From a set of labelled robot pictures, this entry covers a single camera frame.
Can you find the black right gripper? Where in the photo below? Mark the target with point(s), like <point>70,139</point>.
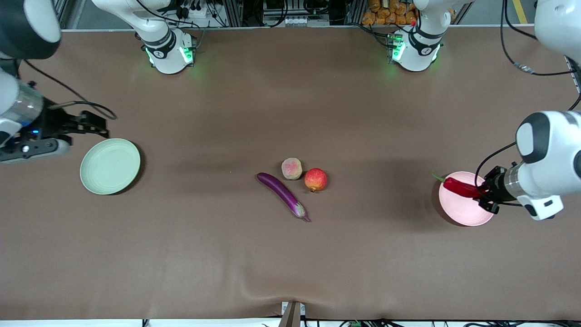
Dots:
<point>53,125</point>

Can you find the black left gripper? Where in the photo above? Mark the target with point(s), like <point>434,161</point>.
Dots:
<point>495,186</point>

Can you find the red chili pepper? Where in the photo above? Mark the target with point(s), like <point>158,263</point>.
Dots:
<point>458,187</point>

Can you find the red pomegranate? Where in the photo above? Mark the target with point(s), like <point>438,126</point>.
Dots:
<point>315,180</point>

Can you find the pink yellow peach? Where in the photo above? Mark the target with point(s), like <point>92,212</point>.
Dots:
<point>292,169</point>

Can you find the purple eggplant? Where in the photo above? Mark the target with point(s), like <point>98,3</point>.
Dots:
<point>281,190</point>

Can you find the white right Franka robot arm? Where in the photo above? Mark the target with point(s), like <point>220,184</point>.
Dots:
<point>165,59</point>

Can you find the pink round plate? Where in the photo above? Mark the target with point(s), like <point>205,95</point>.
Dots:
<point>463,211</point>

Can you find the light green round plate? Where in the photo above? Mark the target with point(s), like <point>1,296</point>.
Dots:
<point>109,165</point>

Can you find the white power strip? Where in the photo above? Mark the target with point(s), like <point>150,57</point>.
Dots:
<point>195,10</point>

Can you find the orange packaged goods pile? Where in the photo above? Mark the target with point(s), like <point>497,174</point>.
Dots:
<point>386,13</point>

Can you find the brown table cover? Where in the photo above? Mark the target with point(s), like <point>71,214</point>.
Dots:
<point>290,254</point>

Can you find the white terminal block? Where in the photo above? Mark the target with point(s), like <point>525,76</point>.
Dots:
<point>295,20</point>

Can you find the metal table edge clamp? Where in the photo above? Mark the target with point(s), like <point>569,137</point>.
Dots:
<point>292,315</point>

